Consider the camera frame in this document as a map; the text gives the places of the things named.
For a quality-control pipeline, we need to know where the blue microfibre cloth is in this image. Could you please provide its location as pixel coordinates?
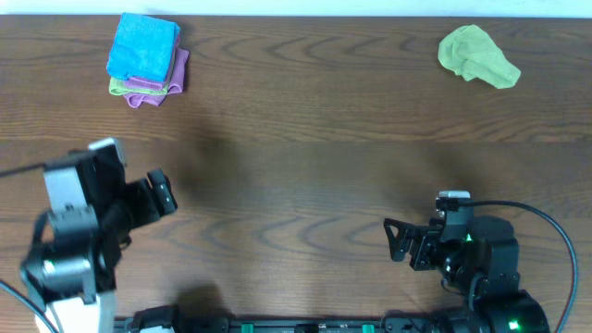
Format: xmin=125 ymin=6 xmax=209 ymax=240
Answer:
xmin=106 ymin=13 xmax=180 ymax=81

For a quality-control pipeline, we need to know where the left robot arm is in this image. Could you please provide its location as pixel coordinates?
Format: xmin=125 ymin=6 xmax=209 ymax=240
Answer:
xmin=20 ymin=167 xmax=178 ymax=332

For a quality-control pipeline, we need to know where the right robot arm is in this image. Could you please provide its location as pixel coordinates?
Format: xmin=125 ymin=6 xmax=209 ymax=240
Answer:
xmin=383 ymin=212 xmax=550 ymax=333

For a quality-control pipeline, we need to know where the folded purple cloth bottom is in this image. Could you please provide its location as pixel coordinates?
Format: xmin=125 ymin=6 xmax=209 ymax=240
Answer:
xmin=124 ymin=48 xmax=190 ymax=108

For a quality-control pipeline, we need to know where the folded purple cloth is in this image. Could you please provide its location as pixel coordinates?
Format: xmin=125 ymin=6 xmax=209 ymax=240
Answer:
xmin=124 ymin=48 xmax=190 ymax=108
xmin=124 ymin=34 xmax=180 ymax=91

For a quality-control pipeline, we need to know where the folded purple cloth top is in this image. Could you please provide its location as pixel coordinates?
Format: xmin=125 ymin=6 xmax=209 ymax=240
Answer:
xmin=124 ymin=34 xmax=180 ymax=91

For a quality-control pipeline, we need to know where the folded green cloth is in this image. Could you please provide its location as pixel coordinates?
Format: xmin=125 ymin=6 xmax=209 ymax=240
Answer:
xmin=108 ymin=78 xmax=169 ymax=96

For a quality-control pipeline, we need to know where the crumpled green cloth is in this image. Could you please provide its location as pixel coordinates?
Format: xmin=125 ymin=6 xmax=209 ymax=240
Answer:
xmin=438 ymin=25 xmax=522 ymax=89

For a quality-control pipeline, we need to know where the right black cable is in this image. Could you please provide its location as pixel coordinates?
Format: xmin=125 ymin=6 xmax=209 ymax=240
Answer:
xmin=457 ymin=199 xmax=580 ymax=333

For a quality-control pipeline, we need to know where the black cable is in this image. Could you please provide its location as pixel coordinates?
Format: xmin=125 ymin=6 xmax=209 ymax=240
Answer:
xmin=457 ymin=199 xmax=580 ymax=333
xmin=0 ymin=161 xmax=61 ymax=333

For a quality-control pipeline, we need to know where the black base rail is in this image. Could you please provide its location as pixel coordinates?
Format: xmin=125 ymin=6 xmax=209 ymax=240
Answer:
xmin=113 ymin=306 xmax=469 ymax=333

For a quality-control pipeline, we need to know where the left black cable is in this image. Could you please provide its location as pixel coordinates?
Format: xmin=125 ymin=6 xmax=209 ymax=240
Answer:
xmin=0 ymin=161 xmax=61 ymax=333

